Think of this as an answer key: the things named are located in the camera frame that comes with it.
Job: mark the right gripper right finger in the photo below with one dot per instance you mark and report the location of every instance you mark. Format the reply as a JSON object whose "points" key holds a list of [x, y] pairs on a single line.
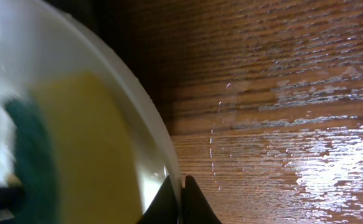
{"points": [[195, 207]]}

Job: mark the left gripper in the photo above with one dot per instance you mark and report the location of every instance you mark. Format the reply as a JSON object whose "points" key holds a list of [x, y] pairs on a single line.
{"points": [[11, 198]]}

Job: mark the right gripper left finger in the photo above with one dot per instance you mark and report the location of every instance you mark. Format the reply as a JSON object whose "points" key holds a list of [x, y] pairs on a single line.
{"points": [[163, 209]]}

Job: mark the green and yellow sponge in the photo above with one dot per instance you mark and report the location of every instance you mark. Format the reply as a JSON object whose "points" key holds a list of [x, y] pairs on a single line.
{"points": [[73, 154]]}

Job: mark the white plate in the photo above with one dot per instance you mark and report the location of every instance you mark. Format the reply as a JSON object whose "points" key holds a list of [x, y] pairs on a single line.
{"points": [[39, 43]]}

